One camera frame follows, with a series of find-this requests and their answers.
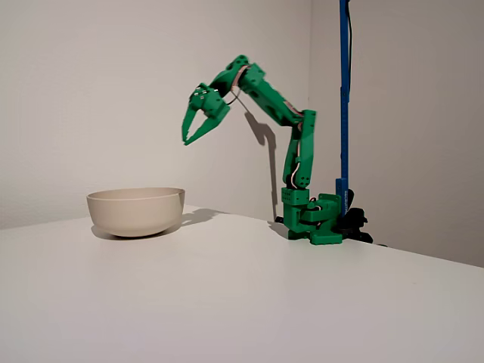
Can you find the beige round bowl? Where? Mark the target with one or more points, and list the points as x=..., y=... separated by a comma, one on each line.
x=136, y=211

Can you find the blue camera pole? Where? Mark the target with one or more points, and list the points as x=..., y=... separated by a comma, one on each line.
x=344, y=113

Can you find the black table clamp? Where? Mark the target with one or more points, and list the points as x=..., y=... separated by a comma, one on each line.
x=355, y=219
x=280, y=219

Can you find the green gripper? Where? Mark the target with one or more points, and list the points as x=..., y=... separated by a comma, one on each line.
x=207, y=112

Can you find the green SO-100 robot arm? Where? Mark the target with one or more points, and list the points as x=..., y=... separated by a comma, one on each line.
x=302, y=151

